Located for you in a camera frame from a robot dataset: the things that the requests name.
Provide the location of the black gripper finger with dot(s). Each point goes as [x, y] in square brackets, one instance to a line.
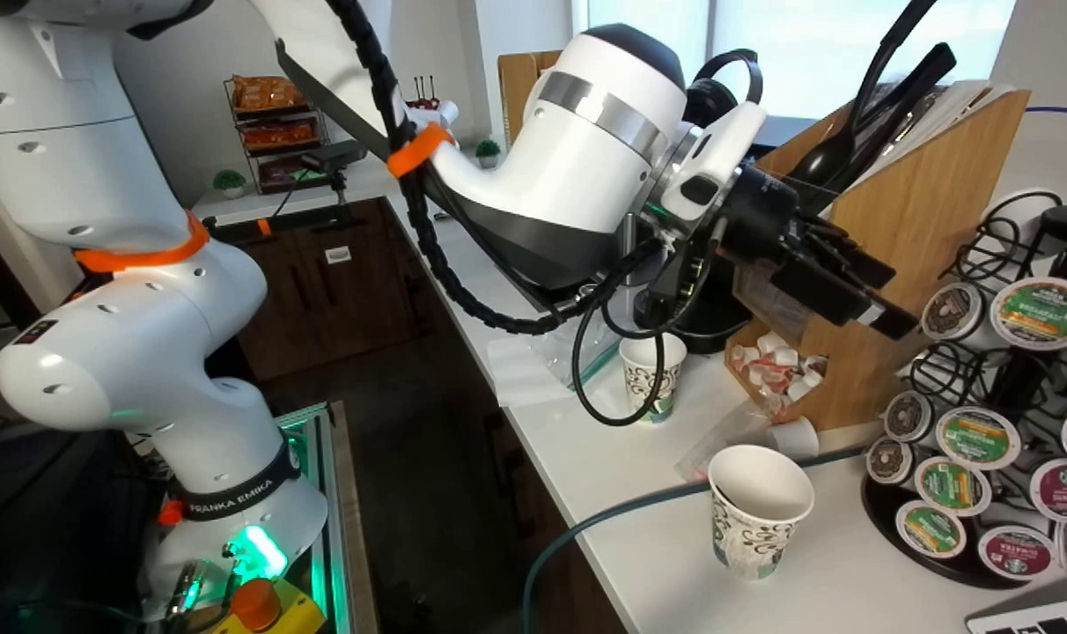
[839, 302]
[839, 254]

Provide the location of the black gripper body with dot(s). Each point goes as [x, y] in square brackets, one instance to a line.
[763, 226]

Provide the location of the white coffee capsule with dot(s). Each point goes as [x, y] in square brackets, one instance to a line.
[956, 315]

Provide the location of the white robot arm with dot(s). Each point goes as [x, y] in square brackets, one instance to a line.
[600, 138]

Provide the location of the black coffee machine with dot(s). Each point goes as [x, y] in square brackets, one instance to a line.
[714, 315]

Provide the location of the green middle coffee capsule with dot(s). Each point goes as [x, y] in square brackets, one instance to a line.
[978, 437]

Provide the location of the green top-row coffee capsule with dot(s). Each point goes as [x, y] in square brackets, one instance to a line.
[1035, 315]

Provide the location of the red bottom coffee capsule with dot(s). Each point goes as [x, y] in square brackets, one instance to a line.
[1016, 552]

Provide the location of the creamer cups pile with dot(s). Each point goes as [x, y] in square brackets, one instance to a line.
[777, 371]

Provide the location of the wooden condiment organizer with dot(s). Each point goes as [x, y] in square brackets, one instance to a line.
[915, 209]

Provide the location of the black tongs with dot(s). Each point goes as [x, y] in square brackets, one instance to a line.
[871, 106]

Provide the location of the far patterned paper cup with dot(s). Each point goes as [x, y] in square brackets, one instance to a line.
[652, 375]

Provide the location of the patterned paper cup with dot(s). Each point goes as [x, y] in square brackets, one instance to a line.
[758, 503]
[652, 375]

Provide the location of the near patterned paper cup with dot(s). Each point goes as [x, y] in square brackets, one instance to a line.
[758, 503]

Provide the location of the wooden cup dispenser box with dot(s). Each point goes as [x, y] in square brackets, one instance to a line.
[520, 76]

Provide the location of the dark wooden cabinet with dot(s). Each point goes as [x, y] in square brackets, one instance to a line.
[341, 283]

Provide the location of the snack rack shelf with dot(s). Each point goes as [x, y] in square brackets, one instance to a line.
[276, 133]

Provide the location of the yellow emergency stop box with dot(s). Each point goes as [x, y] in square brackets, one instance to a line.
[269, 607]

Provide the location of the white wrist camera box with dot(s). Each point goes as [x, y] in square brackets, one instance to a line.
[709, 166]

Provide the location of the black wire capsule carousel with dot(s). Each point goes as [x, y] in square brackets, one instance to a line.
[930, 506]

